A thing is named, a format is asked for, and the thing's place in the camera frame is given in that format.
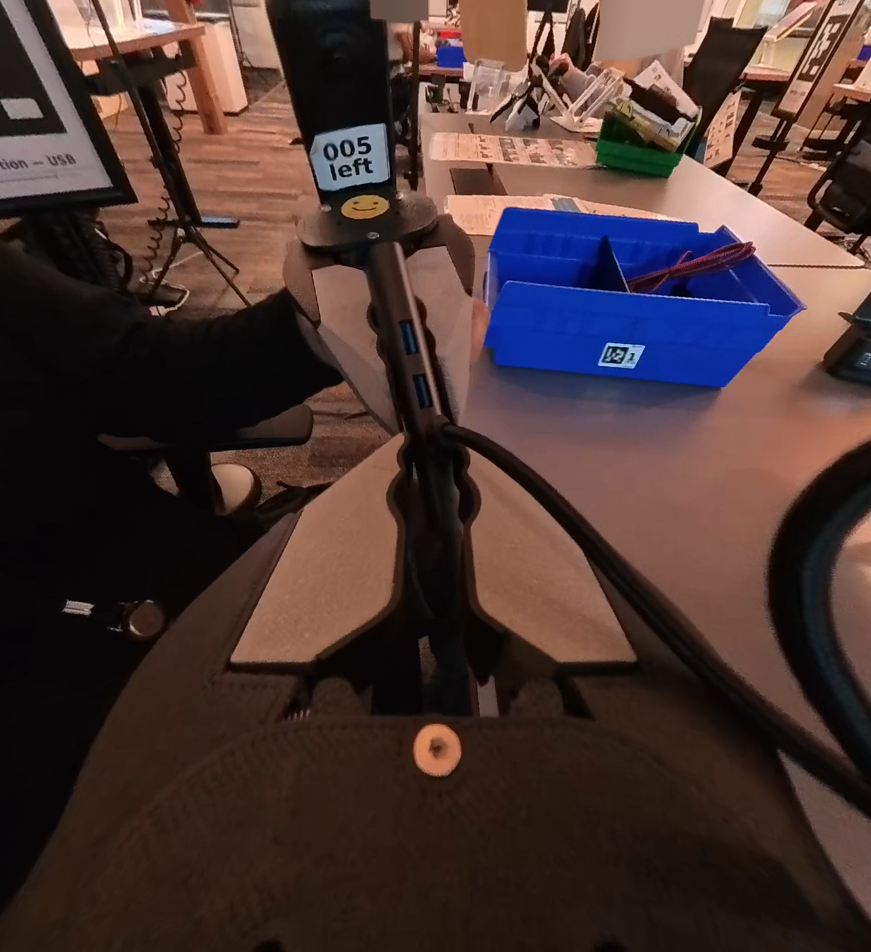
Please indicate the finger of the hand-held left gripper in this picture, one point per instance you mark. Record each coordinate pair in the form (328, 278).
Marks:
(450, 320)
(346, 320)

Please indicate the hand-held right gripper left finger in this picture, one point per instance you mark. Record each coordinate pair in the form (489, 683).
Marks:
(324, 587)

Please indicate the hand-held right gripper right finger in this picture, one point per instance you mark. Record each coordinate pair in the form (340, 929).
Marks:
(524, 617)

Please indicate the blue plastic storage bin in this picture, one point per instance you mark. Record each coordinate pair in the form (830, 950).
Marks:
(628, 327)

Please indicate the person's left forearm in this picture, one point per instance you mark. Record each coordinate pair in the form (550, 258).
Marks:
(242, 357)

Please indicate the person's left hand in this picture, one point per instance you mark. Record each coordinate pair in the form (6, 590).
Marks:
(481, 327)

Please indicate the picture strip paper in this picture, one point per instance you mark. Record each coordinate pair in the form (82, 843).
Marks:
(517, 149)

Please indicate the clear acrylic box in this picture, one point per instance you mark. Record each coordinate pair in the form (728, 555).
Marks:
(498, 78)

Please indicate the black bin divider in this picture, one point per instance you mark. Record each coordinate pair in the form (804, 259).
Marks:
(610, 268)

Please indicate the clear acrylic stand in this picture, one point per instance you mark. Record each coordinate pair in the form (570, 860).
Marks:
(591, 97)

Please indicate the green storage bin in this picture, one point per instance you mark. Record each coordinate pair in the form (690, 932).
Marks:
(643, 156)

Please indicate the white cabinet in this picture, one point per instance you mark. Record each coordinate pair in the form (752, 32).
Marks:
(216, 67)

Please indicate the black tripod stand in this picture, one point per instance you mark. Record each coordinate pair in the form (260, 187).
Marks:
(154, 149)

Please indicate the wooden side table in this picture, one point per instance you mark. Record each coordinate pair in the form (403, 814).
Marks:
(145, 33)

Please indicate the framed marker sign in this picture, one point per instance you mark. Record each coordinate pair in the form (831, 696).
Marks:
(34, 111)

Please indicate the black charging case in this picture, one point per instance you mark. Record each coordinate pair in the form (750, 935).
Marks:
(870, 342)

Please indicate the marker sign on stand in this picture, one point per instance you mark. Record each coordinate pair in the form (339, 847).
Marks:
(822, 52)

